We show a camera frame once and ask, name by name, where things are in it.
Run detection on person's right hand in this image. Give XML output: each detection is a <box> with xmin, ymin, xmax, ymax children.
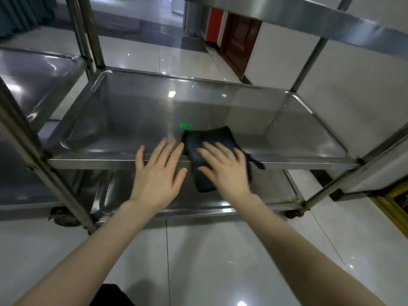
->
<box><xmin>196</xmin><ymin>142</ymin><xmax>256</xmax><ymax>205</ymax></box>

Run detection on person's left hand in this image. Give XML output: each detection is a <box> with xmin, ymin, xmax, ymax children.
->
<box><xmin>129</xmin><ymin>138</ymin><xmax>188</xmax><ymax>215</ymax></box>

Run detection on dark cleaning cloth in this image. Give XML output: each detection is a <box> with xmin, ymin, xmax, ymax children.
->
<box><xmin>181</xmin><ymin>125</ymin><xmax>266</xmax><ymax>193</ymax></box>

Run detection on person's left forearm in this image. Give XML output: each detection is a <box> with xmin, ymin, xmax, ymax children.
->
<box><xmin>12</xmin><ymin>200</ymin><xmax>159</xmax><ymax>306</ymax></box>

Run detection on person's right forearm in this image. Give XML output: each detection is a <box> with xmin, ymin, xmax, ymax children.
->
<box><xmin>219</xmin><ymin>194</ymin><xmax>387</xmax><ymax>306</ymax></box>

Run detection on stainless steel tray cart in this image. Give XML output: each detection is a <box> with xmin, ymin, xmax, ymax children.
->
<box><xmin>0</xmin><ymin>0</ymin><xmax>96</xmax><ymax>227</ymax></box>
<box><xmin>0</xmin><ymin>0</ymin><xmax>408</xmax><ymax>235</ymax></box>

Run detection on grey cart caster wheel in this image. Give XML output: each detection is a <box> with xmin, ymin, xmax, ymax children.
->
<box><xmin>48</xmin><ymin>208</ymin><xmax>84</xmax><ymax>227</ymax></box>
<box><xmin>283</xmin><ymin>208</ymin><xmax>307</xmax><ymax>221</ymax></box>

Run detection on brown wooden door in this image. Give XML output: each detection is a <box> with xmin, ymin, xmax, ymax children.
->
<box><xmin>220</xmin><ymin>13</ymin><xmax>262</xmax><ymax>81</ymax></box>

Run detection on silver metal cabinet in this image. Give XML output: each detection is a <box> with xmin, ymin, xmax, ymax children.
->
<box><xmin>183</xmin><ymin>0</ymin><xmax>211</xmax><ymax>39</ymax></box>

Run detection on person's black trousers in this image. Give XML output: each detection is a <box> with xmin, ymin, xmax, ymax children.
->
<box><xmin>92</xmin><ymin>283</ymin><xmax>136</xmax><ymax>306</ymax></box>

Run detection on grey curtain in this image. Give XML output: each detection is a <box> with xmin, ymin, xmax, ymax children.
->
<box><xmin>0</xmin><ymin>0</ymin><xmax>55</xmax><ymax>39</ymax></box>

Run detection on red wall panel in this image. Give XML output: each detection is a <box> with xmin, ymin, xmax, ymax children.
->
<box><xmin>205</xmin><ymin>7</ymin><xmax>229</xmax><ymax>45</ymax></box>

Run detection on yellow wooden frame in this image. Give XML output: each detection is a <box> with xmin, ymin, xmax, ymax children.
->
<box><xmin>371</xmin><ymin>181</ymin><xmax>408</xmax><ymax>239</ymax></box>

